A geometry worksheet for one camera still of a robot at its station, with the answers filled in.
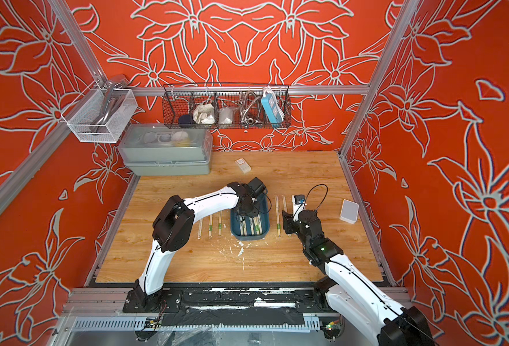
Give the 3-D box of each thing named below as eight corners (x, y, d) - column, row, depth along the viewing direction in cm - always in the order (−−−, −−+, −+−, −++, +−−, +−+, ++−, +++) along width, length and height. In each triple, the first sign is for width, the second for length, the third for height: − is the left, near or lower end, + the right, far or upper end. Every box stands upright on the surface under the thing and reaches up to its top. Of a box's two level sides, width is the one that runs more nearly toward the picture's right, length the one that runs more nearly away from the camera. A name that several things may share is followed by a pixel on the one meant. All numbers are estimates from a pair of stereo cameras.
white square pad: (338, 219, 96) (340, 216, 93) (342, 201, 102) (344, 198, 100) (354, 225, 94) (357, 222, 92) (357, 206, 100) (359, 203, 98)
